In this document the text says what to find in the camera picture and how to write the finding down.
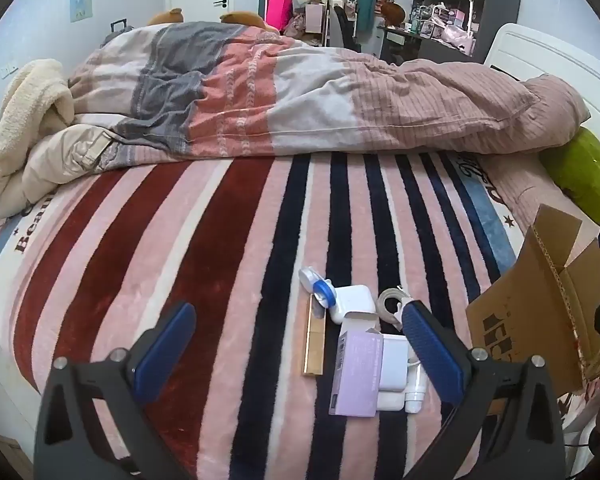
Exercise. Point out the clear tape roll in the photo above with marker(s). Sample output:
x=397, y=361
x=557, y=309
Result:
x=382, y=305

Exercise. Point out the cardboard box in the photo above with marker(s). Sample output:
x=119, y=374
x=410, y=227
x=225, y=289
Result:
x=525, y=305

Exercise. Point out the black office chair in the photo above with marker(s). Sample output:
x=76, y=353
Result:
x=341, y=27

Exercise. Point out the long gold box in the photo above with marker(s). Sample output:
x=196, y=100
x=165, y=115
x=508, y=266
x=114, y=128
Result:
x=314, y=345

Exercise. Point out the brown plush animal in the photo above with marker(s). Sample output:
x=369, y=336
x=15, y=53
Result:
x=393, y=12

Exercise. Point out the white and blue dispenser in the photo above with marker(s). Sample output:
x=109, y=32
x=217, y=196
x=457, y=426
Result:
x=312, y=280

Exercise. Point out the white tube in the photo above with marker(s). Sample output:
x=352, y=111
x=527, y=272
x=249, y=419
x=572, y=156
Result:
x=415, y=390

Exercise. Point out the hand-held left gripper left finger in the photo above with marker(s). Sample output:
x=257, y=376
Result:
x=165, y=350

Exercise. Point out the cream fleece blanket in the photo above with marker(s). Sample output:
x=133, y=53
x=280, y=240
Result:
x=25, y=105

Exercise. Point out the white headboard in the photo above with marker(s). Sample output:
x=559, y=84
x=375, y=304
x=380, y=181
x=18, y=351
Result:
x=540, y=55

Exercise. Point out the white box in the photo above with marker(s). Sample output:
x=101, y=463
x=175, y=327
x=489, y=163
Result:
x=392, y=365

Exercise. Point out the pink bag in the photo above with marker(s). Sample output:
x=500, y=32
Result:
x=279, y=12

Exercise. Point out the green plush pillow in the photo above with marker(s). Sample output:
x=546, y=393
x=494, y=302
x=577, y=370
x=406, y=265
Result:
x=585, y=175

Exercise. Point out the small white power adapter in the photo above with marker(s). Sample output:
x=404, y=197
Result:
x=352, y=300

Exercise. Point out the brown plush toy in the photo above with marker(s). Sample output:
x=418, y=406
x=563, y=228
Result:
x=245, y=20
x=166, y=17

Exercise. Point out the striped plush blanket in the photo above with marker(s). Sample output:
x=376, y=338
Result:
x=205, y=240

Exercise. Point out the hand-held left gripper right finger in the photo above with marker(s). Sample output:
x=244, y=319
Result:
x=430, y=355

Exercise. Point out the patchwork quilt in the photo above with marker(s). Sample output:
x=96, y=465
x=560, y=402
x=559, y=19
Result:
x=305, y=90

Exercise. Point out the purple box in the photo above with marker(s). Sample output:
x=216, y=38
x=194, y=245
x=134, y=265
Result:
x=357, y=370

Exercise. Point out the wall poster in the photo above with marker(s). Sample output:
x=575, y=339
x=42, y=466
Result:
x=81, y=2

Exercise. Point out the wall outlet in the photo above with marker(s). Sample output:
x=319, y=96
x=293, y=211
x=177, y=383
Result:
x=9, y=70

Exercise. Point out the dark desk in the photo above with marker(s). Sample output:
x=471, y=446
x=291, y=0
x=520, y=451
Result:
x=430, y=45

